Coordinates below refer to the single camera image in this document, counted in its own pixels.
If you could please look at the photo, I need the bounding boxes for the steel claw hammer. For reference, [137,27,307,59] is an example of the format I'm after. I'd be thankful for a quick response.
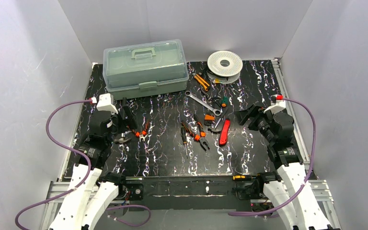
[114,133,131,144]

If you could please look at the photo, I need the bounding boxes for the red utility knife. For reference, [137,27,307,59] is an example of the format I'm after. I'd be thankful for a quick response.
[218,119,230,146]

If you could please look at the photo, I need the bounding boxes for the orange black long-nose pliers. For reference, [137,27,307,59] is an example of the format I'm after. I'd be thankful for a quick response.
[181,114,210,151]

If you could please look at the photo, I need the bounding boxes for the green plastic tool box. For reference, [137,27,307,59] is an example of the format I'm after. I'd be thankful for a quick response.
[103,39,189,100]

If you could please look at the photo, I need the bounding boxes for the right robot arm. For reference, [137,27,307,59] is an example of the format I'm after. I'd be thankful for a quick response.
[235,102,338,230]

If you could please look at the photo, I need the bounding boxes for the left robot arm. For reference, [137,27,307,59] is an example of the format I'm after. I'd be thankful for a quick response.
[49,104,128,230]

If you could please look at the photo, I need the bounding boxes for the orange black small tool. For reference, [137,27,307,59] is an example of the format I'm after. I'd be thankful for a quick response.
[204,114,215,126]

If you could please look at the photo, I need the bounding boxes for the green stubby screwdriver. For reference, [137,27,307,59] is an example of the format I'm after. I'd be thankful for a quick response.
[220,97,229,108]

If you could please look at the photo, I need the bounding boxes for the silver combination wrench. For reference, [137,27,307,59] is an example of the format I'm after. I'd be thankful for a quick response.
[184,91,221,116]

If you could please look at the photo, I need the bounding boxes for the black precision screwdriver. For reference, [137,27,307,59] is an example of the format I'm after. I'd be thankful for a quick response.
[180,126,188,159]

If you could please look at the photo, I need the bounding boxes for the orange yellow cutter pliers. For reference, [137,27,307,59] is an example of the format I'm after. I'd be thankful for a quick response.
[193,73,210,92]

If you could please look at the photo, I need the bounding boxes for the white filament spool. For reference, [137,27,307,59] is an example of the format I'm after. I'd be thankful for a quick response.
[207,51,243,84]

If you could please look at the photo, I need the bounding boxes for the yellow black screwdriver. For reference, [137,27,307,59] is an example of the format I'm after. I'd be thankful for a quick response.
[232,174,254,182]

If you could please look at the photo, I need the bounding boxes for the orange handled wire stripper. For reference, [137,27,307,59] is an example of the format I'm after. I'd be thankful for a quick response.
[127,121,150,141]

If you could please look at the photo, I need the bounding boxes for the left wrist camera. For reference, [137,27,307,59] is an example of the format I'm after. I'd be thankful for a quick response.
[96,93,118,114]

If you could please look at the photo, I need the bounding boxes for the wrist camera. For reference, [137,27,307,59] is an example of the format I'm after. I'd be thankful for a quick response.
[264,94,286,115]
[96,93,118,114]

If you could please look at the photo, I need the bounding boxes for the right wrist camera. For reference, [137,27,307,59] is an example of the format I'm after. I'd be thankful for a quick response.
[264,94,286,115]

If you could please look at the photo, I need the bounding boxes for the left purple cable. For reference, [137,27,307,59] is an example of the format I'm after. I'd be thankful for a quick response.
[14,99,151,230]

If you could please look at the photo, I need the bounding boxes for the purple cable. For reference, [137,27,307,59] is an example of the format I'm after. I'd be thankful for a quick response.
[14,99,151,230]
[228,97,317,218]

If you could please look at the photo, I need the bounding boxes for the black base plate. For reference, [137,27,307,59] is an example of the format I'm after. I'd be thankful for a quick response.
[126,176,252,211]

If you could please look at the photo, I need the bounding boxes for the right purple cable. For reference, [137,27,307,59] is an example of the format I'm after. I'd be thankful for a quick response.
[228,97,317,218]

